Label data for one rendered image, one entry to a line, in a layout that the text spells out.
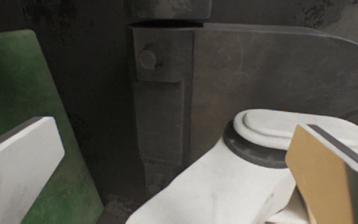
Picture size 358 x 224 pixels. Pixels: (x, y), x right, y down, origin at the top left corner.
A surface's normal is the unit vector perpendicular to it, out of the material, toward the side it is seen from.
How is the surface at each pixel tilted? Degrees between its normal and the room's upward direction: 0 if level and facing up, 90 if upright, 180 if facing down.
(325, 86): 0
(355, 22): 0
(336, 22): 0
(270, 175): 90
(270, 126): 90
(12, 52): 90
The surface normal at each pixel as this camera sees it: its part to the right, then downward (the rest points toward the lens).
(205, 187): 0.02, -0.88
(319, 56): -0.22, 0.46
